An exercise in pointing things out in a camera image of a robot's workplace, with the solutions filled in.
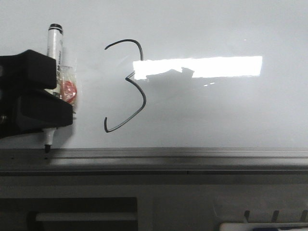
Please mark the dark metal hook left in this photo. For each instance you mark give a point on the dark metal hook left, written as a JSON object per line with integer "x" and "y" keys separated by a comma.
{"x": 246, "y": 216}

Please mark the white whiteboard with aluminium frame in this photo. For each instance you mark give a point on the white whiteboard with aluminium frame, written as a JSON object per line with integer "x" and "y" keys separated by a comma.
{"x": 170, "y": 84}

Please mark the white tray below board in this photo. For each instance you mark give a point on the white tray below board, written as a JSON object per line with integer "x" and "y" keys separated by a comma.
{"x": 264, "y": 226}

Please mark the white horizontal bar handle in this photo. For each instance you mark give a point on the white horizontal bar handle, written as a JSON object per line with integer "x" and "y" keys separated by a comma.
{"x": 117, "y": 216}

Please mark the red magnet taped to marker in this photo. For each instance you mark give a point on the red magnet taped to marker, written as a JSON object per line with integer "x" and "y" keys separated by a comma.
{"x": 68, "y": 85}

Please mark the dark metal hook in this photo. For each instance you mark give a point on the dark metal hook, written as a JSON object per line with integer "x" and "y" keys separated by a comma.
{"x": 246, "y": 216}
{"x": 304, "y": 215}
{"x": 275, "y": 216}

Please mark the dark metal hook right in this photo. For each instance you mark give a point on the dark metal hook right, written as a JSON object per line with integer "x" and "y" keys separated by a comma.
{"x": 304, "y": 215}

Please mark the white black whiteboard marker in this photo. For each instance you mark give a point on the white black whiteboard marker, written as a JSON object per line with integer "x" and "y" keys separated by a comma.
{"x": 54, "y": 50}

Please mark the dark metal hook middle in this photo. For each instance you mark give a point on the dark metal hook middle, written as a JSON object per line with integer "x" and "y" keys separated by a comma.
{"x": 275, "y": 216}

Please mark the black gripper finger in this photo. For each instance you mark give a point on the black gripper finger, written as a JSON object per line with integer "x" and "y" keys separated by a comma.
{"x": 33, "y": 111}
{"x": 27, "y": 70}

